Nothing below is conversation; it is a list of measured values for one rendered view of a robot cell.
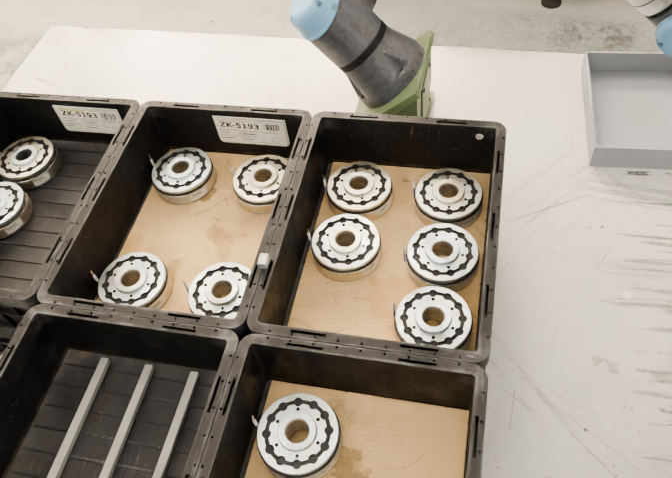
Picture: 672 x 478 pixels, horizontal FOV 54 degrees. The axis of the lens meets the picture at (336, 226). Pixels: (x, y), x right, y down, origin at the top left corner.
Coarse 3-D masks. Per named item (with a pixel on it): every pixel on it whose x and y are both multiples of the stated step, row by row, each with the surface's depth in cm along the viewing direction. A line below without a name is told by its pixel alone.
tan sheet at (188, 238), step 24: (216, 168) 113; (216, 192) 109; (144, 216) 108; (168, 216) 107; (192, 216) 107; (216, 216) 106; (240, 216) 105; (264, 216) 105; (144, 240) 105; (168, 240) 104; (192, 240) 104; (216, 240) 103; (240, 240) 102; (168, 264) 101; (192, 264) 101
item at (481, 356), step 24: (312, 120) 103; (336, 120) 103; (360, 120) 102; (384, 120) 101; (408, 120) 100; (432, 120) 100; (456, 120) 99; (480, 120) 99; (312, 144) 100; (504, 144) 95; (288, 192) 94; (288, 216) 91; (264, 288) 86; (288, 336) 80; (312, 336) 79; (336, 336) 79; (360, 336) 79; (480, 336) 77; (456, 360) 76; (480, 360) 75
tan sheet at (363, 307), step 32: (320, 224) 103; (384, 224) 101; (416, 224) 101; (480, 224) 99; (384, 256) 98; (480, 256) 96; (320, 288) 95; (352, 288) 95; (384, 288) 94; (416, 288) 94; (320, 320) 92; (352, 320) 92; (384, 320) 91
